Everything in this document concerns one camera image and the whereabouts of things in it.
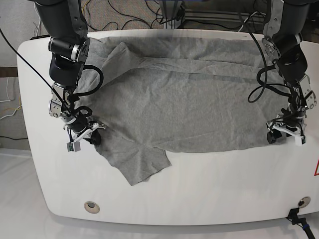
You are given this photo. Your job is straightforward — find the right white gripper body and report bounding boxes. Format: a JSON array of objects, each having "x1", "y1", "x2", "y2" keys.
[{"x1": 63, "y1": 121, "x2": 106, "y2": 143}]

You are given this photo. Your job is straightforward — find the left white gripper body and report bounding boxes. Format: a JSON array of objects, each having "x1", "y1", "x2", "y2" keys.
[{"x1": 266, "y1": 118, "x2": 305, "y2": 137}]

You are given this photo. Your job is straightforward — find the grey t-shirt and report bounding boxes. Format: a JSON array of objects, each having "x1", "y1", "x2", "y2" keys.
[{"x1": 77, "y1": 37, "x2": 288, "y2": 185}]

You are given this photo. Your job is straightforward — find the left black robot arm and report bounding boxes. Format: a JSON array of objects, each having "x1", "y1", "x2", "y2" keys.
[{"x1": 257, "y1": 0, "x2": 317, "y2": 145}]

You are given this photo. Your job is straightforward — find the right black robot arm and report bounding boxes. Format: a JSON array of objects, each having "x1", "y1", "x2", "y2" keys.
[{"x1": 34, "y1": 0, "x2": 104, "y2": 151}]

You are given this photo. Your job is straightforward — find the beige table grommet left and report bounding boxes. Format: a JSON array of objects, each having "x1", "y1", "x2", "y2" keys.
[{"x1": 84, "y1": 201, "x2": 100, "y2": 214}]

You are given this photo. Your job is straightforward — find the silver table grommet right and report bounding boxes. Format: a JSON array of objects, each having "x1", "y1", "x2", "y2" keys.
[{"x1": 298, "y1": 196, "x2": 311, "y2": 208}]

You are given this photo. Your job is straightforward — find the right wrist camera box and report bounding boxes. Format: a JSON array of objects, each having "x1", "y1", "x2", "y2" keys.
[{"x1": 67, "y1": 141, "x2": 81, "y2": 152}]

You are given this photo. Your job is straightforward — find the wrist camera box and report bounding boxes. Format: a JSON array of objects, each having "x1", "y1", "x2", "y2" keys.
[
  {"x1": 67, "y1": 141, "x2": 81, "y2": 152},
  {"x1": 295, "y1": 135, "x2": 306, "y2": 146}
]

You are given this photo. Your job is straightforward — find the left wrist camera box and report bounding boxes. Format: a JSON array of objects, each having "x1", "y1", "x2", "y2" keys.
[{"x1": 295, "y1": 135, "x2": 306, "y2": 146}]

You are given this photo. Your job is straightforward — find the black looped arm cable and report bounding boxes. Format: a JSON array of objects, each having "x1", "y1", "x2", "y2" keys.
[{"x1": 239, "y1": 9, "x2": 292, "y2": 103}]

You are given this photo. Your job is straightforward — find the black clamp with cable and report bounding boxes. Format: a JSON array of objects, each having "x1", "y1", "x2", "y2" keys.
[{"x1": 286, "y1": 208, "x2": 315, "y2": 239}]

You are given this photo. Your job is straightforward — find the aluminium frame rail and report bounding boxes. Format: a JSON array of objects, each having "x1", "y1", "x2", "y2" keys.
[{"x1": 162, "y1": 9, "x2": 265, "y2": 24}]

